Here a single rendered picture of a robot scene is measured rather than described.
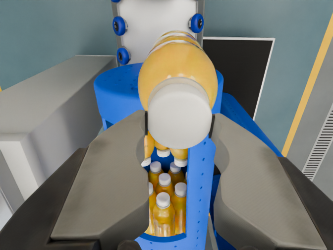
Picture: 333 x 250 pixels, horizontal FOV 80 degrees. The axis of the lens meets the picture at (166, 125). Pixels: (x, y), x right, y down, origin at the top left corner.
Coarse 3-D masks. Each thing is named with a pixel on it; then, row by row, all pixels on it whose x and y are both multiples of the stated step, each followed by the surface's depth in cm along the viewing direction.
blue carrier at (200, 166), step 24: (120, 72) 47; (96, 96) 41; (120, 96) 34; (120, 120) 37; (144, 168) 73; (168, 168) 76; (192, 168) 42; (192, 192) 46; (192, 216) 50; (144, 240) 54; (168, 240) 53; (192, 240) 56
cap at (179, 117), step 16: (160, 96) 11; (176, 96) 11; (192, 96) 11; (160, 112) 11; (176, 112) 11; (192, 112) 11; (208, 112) 11; (160, 128) 12; (176, 128) 12; (192, 128) 12; (208, 128) 12; (176, 144) 12; (192, 144) 12
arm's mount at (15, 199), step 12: (0, 156) 48; (0, 168) 48; (0, 180) 48; (12, 180) 52; (0, 192) 48; (12, 192) 52; (0, 204) 49; (12, 204) 52; (0, 216) 52; (0, 228) 54
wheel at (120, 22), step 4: (116, 16) 51; (116, 20) 50; (120, 20) 50; (112, 24) 53; (116, 24) 51; (120, 24) 50; (124, 24) 51; (116, 28) 52; (120, 28) 50; (124, 28) 51; (116, 32) 52; (120, 32) 51; (124, 32) 52
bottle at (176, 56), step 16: (176, 32) 23; (160, 48) 16; (176, 48) 15; (192, 48) 15; (144, 64) 16; (160, 64) 14; (176, 64) 13; (192, 64) 13; (208, 64) 15; (144, 80) 14; (160, 80) 13; (176, 80) 12; (192, 80) 12; (208, 80) 14; (144, 96) 14; (208, 96) 13
